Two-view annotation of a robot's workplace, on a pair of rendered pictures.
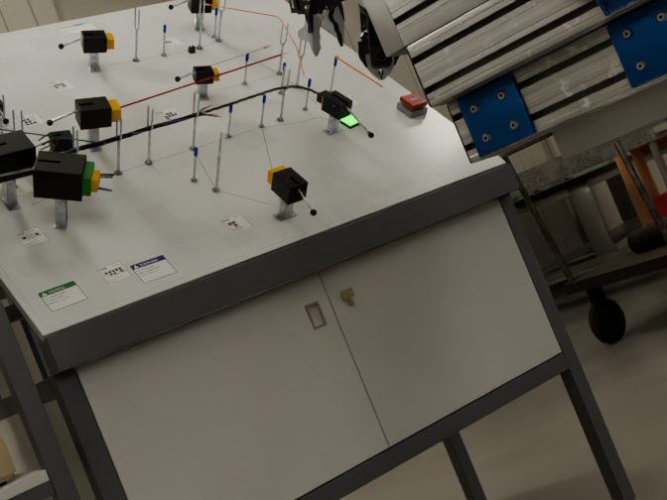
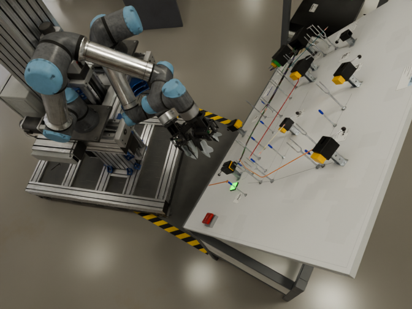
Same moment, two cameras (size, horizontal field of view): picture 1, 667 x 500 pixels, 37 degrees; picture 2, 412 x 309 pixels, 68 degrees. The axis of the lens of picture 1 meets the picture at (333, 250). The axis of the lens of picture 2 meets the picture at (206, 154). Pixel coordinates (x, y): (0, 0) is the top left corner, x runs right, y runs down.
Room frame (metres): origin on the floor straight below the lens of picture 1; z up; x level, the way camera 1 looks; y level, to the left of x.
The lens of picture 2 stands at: (2.91, -0.31, 2.40)
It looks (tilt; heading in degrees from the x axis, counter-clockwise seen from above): 61 degrees down; 171
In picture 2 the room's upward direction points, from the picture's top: 19 degrees counter-clockwise
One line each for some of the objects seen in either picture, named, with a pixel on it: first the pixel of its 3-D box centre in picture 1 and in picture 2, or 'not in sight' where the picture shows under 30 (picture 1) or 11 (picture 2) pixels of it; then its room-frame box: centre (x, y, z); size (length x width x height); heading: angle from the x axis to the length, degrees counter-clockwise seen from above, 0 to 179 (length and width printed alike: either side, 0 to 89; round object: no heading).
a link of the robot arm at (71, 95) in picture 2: not in sight; (68, 103); (1.71, -0.67, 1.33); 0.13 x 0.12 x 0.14; 147
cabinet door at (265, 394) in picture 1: (242, 411); not in sight; (1.93, 0.28, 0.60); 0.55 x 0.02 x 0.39; 124
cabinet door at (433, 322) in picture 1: (447, 314); not in sight; (2.23, -0.18, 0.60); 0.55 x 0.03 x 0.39; 124
